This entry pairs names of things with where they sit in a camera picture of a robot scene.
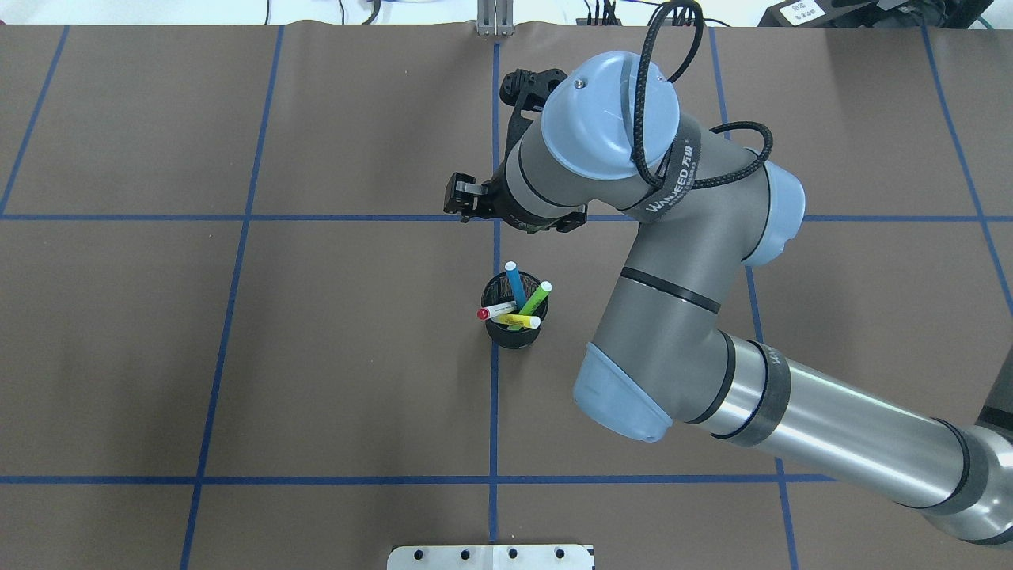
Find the red capped white marker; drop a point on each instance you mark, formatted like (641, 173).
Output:
(504, 308)

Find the black labelled box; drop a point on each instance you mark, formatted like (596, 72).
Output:
(798, 14)

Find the yellow marker pen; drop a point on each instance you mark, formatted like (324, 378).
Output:
(518, 321)

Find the aluminium frame post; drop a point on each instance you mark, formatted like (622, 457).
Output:
(495, 18)

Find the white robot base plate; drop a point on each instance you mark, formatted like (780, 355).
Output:
(532, 556)

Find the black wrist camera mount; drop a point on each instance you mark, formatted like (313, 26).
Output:
(526, 91)

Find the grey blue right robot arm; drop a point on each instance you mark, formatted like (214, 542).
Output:
(613, 131)

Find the green marker pen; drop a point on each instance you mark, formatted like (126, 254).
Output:
(536, 299)

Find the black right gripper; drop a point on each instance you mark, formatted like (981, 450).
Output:
(485, 199)

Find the blue marker pen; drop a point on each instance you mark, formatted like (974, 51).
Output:
(517, 287)

